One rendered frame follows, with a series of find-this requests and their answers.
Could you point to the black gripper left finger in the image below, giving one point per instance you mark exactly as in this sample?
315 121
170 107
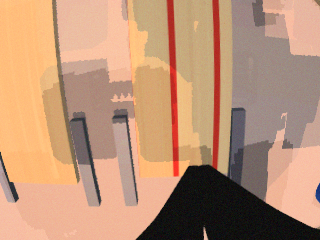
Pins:
182 217

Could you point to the blue short cylinder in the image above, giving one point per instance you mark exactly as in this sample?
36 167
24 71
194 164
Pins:
318 193

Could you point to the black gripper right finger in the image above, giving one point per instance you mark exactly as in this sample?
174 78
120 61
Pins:
233 213

